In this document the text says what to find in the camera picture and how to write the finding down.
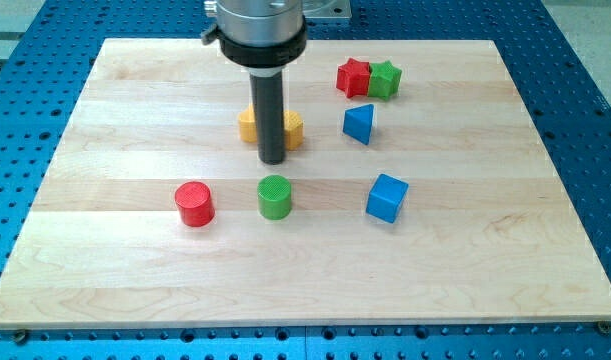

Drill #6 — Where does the green star block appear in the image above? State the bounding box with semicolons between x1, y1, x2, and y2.
367;60;402;100

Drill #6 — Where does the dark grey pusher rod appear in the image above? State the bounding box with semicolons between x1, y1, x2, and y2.
249;69;286;165

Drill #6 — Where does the yellow block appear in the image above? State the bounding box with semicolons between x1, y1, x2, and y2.
237;105;304;151

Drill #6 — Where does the red cylinder block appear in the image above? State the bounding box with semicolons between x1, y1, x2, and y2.
174;181;215;227

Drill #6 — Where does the blue perforated metal table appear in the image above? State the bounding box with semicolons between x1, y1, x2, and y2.
0;0;611;359

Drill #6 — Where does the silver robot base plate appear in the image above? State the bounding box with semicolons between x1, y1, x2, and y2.
303;0;352;21

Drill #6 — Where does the red star block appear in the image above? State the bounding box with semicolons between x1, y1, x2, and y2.
336;58;371;98

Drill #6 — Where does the blue cube block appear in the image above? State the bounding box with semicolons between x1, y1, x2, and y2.
366;174;409;224

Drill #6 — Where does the green cylinder block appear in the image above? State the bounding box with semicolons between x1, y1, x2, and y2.
257;175;292;220

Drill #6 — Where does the wooden board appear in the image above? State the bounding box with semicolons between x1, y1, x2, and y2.
0;38;611;330

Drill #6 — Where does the blue triangle block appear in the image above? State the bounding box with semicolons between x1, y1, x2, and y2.
342;104;375;145

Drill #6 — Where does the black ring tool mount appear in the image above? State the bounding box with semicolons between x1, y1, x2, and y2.
201;16;307;77

